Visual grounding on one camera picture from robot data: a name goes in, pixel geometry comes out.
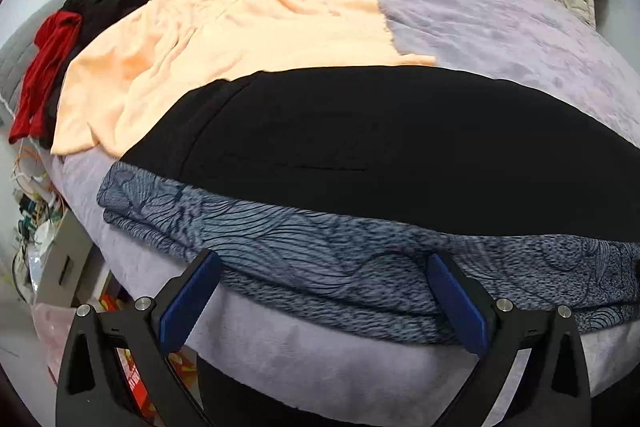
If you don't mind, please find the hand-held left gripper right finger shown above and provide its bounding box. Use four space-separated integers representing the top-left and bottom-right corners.
426 252 593 427

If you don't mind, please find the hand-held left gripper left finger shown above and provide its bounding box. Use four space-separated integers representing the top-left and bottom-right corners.
55 249 223 427

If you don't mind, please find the black pants grey patterned trim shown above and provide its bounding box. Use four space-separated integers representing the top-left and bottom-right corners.
96 66 640 347

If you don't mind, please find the grey cardboard box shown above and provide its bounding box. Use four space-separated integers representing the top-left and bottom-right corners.
35 207 108 308

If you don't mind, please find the pink plastic bag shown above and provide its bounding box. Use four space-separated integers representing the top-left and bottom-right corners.
32 302 76 388

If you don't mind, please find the peach shirt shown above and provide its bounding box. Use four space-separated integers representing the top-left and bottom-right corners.
50 0 437 156

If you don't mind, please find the red garment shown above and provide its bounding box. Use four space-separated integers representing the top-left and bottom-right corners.
7 11 83 145

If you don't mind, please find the purple plush blanket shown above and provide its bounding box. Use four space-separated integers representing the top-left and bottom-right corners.
40 0 640 427

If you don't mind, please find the tangle of cables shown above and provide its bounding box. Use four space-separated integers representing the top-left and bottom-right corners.
7 139 66 258

